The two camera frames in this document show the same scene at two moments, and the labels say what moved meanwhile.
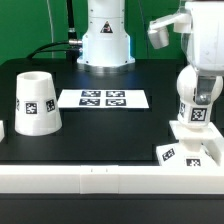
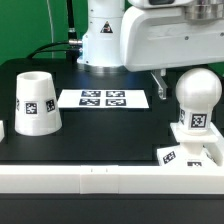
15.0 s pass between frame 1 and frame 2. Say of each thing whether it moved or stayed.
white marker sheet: stayed
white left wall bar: stayed
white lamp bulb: stayed
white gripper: moved
